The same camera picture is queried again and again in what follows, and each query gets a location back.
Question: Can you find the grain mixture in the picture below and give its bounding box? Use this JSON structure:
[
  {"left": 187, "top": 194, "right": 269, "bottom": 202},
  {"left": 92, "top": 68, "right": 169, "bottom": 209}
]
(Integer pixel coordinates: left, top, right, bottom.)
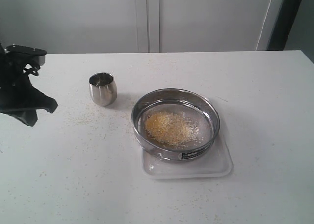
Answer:
[{"left": 144, "top": 112, "right": 199, "bottom": 147}]

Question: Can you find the round steel mesh sieve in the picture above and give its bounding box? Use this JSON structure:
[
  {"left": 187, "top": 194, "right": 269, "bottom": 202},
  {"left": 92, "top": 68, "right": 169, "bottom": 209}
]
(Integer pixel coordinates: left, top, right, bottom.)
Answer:
[{"left": 131, "top": 88, "right": 221, "bottom": 161}]

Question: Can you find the stainless steel cup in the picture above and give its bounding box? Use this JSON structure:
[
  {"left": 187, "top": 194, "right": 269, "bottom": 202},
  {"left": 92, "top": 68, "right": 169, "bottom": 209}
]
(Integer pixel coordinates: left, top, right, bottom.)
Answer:
[{"left": 89, "top": 72, "right": 117, "bottom": 107}]

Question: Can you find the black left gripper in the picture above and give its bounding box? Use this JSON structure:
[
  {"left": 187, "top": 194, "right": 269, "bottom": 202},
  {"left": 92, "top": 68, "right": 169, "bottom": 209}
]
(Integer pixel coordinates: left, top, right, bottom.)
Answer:
[{"left": 0, "top": 54, "right": 58, "bottom": 127}]

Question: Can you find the white cabinet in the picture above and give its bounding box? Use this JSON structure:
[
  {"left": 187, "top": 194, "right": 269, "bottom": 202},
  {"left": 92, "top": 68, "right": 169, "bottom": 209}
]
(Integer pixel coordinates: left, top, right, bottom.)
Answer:
[{"left": 0, "top": 0, "right": 283, "bottom": 53}]

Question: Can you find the white plastic tray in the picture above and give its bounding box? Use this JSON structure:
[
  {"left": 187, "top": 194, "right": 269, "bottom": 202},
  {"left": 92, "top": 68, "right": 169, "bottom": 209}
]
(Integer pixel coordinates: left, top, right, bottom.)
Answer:
[{"left": 141, "top": 127, "right": 233, "bottom": 179}]

